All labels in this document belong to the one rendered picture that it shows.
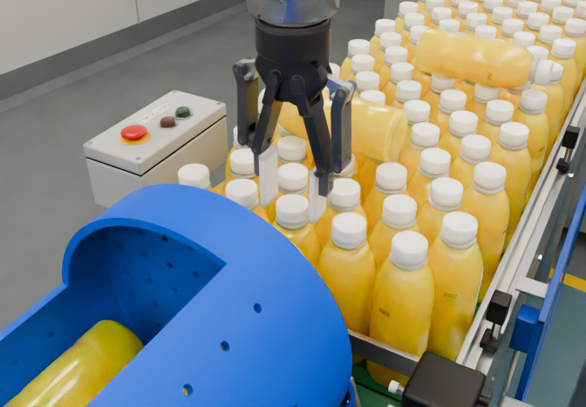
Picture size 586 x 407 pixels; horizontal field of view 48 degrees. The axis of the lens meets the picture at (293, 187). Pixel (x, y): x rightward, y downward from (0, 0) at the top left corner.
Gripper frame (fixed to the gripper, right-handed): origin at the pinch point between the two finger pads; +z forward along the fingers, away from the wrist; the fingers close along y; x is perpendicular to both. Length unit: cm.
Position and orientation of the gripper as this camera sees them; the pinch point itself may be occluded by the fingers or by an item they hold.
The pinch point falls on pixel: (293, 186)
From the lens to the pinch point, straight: 74.7
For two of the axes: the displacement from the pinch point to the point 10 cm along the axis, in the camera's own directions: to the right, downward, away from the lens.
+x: 5.0, -4.8, 7.2
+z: 0.0, 8.3, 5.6
